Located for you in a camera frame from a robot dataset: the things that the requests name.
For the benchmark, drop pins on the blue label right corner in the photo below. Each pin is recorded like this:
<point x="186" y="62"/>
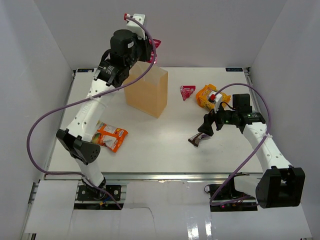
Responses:
<point x="234" y="69"/>

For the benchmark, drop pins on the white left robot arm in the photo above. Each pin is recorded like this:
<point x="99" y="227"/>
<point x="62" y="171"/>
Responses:
<point x="126" y="48"/>

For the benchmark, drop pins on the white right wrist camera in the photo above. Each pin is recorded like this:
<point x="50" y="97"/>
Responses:
<point x="215" y="99"/>

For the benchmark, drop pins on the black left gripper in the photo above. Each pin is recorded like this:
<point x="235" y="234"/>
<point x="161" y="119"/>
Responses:
<point x="145" y="43"/>

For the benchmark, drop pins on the brown paper bag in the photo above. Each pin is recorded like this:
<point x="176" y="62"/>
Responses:
<point x="150" y="93"/>

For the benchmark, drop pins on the blue label corner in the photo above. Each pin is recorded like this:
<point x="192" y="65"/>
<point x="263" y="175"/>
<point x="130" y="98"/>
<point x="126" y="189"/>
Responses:
<point x="234" y="69"/>
<point x="85" y="70"/>

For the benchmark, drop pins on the red snack packet near bag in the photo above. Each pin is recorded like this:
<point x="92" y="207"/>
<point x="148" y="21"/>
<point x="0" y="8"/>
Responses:
<point x="186" y="91"/>

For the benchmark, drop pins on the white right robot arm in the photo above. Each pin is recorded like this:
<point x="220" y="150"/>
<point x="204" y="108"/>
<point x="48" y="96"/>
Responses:
<point x="281" y="184"/>

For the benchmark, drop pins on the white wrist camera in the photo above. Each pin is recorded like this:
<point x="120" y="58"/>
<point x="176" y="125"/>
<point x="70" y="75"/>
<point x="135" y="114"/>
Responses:
<point x="133" y="26"/>
<point x="215" y="99"/>

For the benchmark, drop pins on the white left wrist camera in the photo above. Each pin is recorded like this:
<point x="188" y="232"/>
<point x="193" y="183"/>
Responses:
<point x="133" y="26"/>

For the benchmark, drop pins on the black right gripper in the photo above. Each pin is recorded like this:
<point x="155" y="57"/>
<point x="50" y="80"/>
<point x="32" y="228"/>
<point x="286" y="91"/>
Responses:
<point x="209" y="119"/>

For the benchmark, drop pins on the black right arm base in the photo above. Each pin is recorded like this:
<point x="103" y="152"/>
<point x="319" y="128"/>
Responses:
<point x="240" y="202"/>

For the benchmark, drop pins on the pink snack packet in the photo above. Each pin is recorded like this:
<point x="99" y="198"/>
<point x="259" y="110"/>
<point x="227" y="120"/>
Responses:
<point x="153" y="55"/>

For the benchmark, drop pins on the orange Fox's candy bag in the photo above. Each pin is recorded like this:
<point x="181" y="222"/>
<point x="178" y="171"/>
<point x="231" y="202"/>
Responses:
<point x="109" y="136"/>

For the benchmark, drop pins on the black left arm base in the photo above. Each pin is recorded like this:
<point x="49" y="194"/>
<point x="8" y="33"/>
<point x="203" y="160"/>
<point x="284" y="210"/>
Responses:
<point x="87" y="199"/>

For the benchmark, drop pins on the blue label left corner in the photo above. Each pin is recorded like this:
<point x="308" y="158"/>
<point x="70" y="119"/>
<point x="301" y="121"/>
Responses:
<point x="85" y="70"/>

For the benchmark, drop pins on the brown chocolate bar wrapper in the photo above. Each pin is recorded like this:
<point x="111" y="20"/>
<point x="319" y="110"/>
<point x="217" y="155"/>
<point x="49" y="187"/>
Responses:
<point x="195" y="139"/>

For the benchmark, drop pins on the orange yellow candy bag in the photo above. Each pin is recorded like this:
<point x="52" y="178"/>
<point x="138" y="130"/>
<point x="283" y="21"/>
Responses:
<point x="203" y="95"/>

